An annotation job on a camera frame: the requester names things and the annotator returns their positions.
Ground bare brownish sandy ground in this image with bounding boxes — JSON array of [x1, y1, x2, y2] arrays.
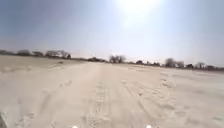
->
[[0, 54, 98, 74]]

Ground pale sandy track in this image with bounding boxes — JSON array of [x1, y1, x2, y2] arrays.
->
[[0, 61, 224, 128]]

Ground row of trees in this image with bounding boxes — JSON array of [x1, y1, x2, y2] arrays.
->
[[0, 49, 224, 72]]

